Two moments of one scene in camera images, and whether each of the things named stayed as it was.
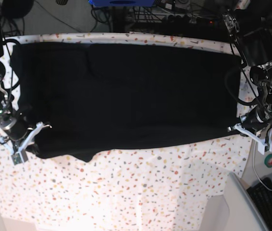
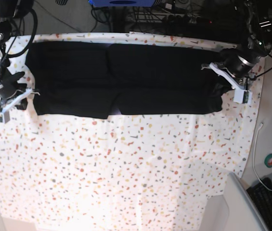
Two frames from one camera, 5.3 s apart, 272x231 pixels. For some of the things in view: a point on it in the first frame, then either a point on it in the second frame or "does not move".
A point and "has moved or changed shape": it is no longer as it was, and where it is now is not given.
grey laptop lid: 244,214 does not move
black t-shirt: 99,96 has moved or changed shape
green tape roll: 270,160 does not move
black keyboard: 265,203 does not move
